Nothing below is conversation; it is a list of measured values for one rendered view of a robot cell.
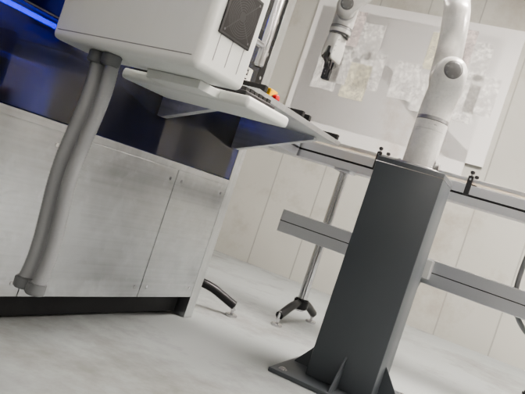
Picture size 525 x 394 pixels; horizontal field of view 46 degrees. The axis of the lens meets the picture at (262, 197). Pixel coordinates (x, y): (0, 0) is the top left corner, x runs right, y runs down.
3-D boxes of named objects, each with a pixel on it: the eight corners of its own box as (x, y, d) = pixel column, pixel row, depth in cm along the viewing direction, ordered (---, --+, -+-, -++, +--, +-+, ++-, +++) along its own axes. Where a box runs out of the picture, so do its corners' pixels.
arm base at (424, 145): (444, 180, 236) (459, 134, 236) (437, 172, 219) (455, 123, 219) (396, 166, 244) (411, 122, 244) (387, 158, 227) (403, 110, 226)
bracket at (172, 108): (156, 115, 206) (169, 77, 206) (162, 117, 209) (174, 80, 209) (240, 139, 190) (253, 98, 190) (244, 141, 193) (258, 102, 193)
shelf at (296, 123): (135, 65, 202) (137, 59, 202) (238, 119, 264) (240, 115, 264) (257, 94, 180) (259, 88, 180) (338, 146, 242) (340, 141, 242)
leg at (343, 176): (287, 307, 320) (334, 166, 320) (294, 306, 328) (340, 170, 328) (302, 313, 316) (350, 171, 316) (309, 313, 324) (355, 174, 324)
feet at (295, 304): (266, 322, 302) (275, 295, 302) (305, 319, 346) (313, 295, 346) (280, 328, 298) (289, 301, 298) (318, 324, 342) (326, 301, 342)
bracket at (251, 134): (230, 147, 250) (241, 116, 250) (234, 148, 253) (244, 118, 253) (303, 169, 234) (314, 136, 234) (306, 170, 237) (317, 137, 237)
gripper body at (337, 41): (335, 37, 243) (326, 64, 243) (326, 26, 234) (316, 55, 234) (352, 40, 239) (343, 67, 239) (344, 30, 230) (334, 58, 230)
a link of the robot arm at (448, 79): (444, 129, 237) (464, 70, 236) (454, 122, 218) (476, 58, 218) (414, 119, 238) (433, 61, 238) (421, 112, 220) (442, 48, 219)
